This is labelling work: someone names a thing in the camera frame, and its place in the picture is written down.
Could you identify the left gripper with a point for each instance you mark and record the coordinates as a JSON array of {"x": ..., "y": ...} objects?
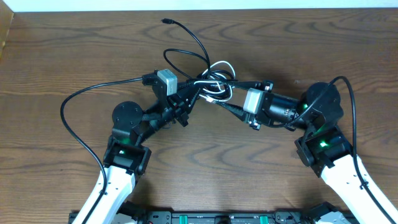
[{"x": 180, "y": 109}]

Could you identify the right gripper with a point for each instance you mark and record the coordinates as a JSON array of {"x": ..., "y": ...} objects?
[{"x": 244, "y": 115}]

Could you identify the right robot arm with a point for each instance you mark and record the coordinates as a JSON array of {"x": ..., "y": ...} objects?
[{"x": 323, "y": 146}]

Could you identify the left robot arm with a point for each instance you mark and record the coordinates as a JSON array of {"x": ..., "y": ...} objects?
[{"x": 125, "y": 159}]

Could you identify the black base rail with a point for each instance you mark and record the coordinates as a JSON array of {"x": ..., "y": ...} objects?
[{"x": 322, "y": 213}]

